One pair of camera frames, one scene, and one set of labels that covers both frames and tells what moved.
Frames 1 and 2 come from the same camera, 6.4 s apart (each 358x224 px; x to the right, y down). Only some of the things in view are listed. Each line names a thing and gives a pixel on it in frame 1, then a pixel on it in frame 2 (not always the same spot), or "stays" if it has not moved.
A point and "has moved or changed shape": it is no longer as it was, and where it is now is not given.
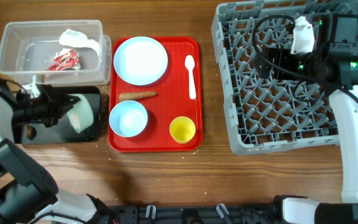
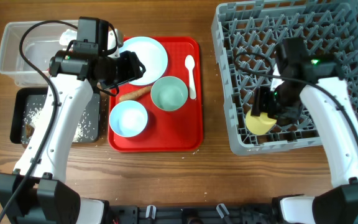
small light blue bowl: [128, 118] stays
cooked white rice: [73, 117] has moved or changed shape
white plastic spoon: [189, 63] stays
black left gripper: [56, 104] -> [131, 71]
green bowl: [81, 116] -> [169, 93]
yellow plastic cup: [182, 129] -> [260, 124]
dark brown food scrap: [30, 132] stays
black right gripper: [281, 56] -> [260, 104]
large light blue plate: [140, 61] stays
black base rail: [261, 213] stays
